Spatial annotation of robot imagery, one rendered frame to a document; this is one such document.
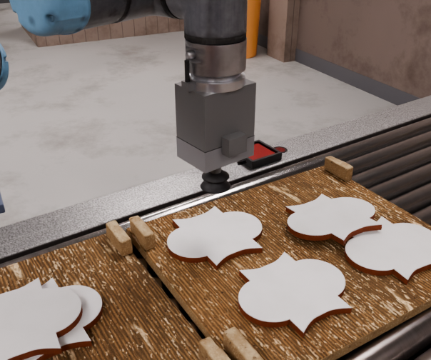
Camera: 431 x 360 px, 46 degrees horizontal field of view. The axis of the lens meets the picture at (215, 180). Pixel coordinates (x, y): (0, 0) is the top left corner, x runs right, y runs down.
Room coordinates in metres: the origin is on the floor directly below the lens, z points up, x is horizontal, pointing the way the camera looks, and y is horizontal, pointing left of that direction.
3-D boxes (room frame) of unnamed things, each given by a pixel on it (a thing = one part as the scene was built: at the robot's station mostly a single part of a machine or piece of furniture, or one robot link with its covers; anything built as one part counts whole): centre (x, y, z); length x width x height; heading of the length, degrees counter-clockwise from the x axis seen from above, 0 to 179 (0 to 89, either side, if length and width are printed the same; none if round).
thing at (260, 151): (0.93, -0.08, 0.92); 0.06 x 0.06 x 0.01; 34
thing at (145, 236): (0.61, 0.11, 0.95); 0.06 x 0.02 x 0.03; 31
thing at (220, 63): (0.62, 0.00, 1.21); 0.08 x 0.08 x 0.05
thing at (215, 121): (0.61, -0.01, 1.13); 0.10 x 0.09 x 0.16; 39
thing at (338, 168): (0.82, -0.23, 0.95); 0.06 x 0.02 x 0.03; 31
